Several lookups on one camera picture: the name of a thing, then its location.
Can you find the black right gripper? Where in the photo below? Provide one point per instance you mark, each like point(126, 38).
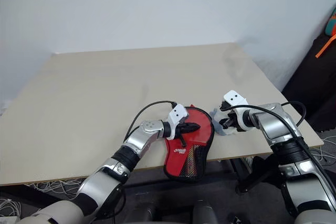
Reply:
point(232, 120)

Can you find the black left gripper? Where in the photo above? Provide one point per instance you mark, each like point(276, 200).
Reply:
point(179, 130)

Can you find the red and black paddle case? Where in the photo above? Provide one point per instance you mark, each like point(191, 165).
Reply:
point(199, 137)

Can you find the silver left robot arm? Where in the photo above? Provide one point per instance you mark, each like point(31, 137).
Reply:
point(141, 140)

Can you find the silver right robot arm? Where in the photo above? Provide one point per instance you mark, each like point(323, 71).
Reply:
point(275, 127)

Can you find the dark rounded shape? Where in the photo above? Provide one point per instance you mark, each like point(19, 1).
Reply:
point(204, 212)
point(149, 214)

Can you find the black cabinet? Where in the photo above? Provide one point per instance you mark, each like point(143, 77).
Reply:
point(312, 95)

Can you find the teal and orange bag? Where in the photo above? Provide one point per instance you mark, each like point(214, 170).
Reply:
point(332, 23)

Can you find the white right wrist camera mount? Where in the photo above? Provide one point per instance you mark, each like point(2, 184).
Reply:
point(233, 98)

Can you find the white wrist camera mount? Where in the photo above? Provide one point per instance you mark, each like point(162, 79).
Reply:
point(178, 112)
point(233, 98)

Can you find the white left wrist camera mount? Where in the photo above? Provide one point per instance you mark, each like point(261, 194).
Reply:
point(178, 112)

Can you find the black table frame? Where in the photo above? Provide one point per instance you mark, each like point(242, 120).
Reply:
point(249, 174)

